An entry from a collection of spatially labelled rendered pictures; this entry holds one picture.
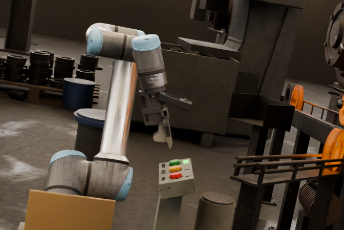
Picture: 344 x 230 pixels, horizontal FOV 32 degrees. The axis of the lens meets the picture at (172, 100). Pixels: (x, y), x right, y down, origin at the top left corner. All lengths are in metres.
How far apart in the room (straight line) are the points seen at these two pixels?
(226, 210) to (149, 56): 0.56
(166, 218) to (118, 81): 0.80
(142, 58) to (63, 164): 0.73
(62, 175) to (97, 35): 0.68
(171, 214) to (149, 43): 0.55
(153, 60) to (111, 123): 0.66
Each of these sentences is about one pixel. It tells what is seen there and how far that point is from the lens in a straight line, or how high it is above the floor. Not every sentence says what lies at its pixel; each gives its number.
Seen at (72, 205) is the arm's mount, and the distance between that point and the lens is 2.29.
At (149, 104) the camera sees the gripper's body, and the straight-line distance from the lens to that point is 1.96.
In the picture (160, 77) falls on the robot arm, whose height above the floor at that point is 0.88.
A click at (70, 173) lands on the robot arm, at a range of 2.46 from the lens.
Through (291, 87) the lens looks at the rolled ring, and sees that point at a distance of 3.71.
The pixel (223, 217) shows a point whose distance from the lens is 2.00.
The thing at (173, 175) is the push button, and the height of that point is 0.61.
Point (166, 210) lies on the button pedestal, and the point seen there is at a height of 0.48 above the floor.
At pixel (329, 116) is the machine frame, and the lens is 3.15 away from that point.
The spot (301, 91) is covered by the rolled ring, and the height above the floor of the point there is 0.75.
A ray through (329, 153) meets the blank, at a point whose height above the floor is 0.70.
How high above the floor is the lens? 1.12
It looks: 9 degrees down
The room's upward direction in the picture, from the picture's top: 10 degrees clockwise
